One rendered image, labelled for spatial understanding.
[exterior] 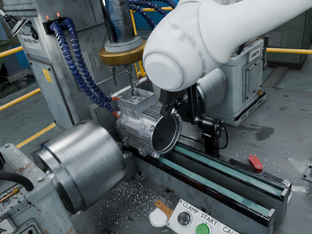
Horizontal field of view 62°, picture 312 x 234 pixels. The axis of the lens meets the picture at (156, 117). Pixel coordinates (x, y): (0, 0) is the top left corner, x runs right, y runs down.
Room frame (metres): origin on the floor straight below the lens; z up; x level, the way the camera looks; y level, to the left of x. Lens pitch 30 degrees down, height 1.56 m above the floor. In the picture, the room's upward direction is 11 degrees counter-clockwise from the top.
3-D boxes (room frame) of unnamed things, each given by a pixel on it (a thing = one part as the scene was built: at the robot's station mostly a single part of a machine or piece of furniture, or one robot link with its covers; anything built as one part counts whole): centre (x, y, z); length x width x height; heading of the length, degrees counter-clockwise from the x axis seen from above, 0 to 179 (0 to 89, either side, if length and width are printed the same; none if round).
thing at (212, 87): (1.09, -0.21, 1.04); 0.41 x 0.25 x 0.25; 131
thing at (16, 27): (0.90, 0.37, 1.46); 0.18 x 0.11 x 0.13; 41
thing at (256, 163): (0.77, -0.36, 0.81); 0.09 x 0.03 x 0.02; 2
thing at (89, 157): (0.64, 0.31, 1.04); 0.37 x 0.25 x 0.25; 131
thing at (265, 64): (1.28, -0.59, 1.07); 0.08 x 0.07 x 0.20; 41
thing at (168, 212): (0.59, 0.00, 0.80); 0.21 x 0.05 x 0.01; 35
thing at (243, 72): (1.26, -0.41, 0.99); 0.35 x 0.31 x 0.37; 131
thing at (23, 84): (4.89, 2.39, 0.02); 0.70 x 0.50 x 0.05; 50
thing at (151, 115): (0.87, 0.04, 1.01); 0.20 x 0.19 x 0.19; 40
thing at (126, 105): (0.90, 0.06, 1.11); 0.12 x 0.11 x 0.07; 40
